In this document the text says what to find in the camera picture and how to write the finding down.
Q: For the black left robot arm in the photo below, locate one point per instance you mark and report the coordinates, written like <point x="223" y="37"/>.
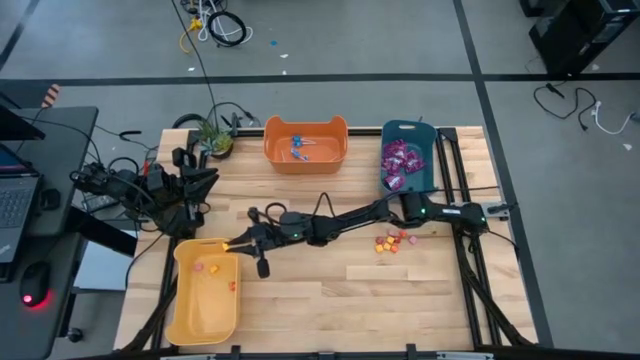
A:
<point x="110" y="182"/>

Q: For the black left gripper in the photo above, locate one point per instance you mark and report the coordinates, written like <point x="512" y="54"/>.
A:
<point x="165" y="182"/>

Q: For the teal plastic bin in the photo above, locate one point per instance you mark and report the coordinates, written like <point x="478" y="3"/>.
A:
<point x="420" y="180"/>

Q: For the black monitor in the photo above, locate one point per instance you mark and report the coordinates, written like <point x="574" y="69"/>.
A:
<point x="17" y="127"/>

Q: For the black equipment case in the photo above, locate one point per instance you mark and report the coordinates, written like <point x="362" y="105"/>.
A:
<point x="575" y="35"/>

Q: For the small potted green plant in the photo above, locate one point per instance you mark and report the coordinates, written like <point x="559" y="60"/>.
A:
<point x="217" y="142"/>

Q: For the small red tag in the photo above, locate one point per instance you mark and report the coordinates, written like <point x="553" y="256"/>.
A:
<point x="146" y="167"/>

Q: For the black computer mouse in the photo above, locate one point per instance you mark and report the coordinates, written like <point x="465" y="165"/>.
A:
<point x="34" y="283"/>

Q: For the purple Skittles candy bag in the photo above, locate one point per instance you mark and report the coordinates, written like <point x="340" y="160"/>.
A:
<point x="390" y="164"/>
<point x="395" y="147"/>
<point x="395" y="181"/>
<point x="414" y="162"/>
<point x="401" y="156"/>

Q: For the dark laptop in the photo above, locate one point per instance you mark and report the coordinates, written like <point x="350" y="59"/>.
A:
<point x="15" y="210"/>

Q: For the yellow plastic bin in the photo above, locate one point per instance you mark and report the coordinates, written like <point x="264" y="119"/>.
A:
<point x="205" y="310"/>

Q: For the black caster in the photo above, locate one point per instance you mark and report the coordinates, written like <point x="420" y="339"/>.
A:
<point x="75" y="335"/>

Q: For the silver metal bracket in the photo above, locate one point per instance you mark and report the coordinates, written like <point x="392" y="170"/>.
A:
<point x="187" y="357"/>
<point x="465" y="356"/>

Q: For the black desk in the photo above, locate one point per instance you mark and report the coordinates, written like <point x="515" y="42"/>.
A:
<point x="65" y="150"/>

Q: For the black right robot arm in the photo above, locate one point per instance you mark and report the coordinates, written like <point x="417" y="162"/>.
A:
<point x="440" y="211"/>

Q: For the orange black striped object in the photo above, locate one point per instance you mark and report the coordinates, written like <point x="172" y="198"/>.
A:
<point x="50" y="95"/>

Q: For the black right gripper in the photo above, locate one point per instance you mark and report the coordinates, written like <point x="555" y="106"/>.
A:
<point x="267" y="235"/>

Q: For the orange plastic bin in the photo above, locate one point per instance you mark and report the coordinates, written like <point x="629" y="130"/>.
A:
<point x="320" y="165"/>

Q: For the white panel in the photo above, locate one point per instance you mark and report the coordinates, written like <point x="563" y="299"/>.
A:
<point x="102" y="270"/>

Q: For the black aluminium table frame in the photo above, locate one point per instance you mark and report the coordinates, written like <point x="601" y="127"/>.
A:
<point x="247" y="132"/>

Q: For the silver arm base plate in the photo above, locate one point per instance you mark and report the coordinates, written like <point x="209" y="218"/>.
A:
<point x="495" y="215"/>

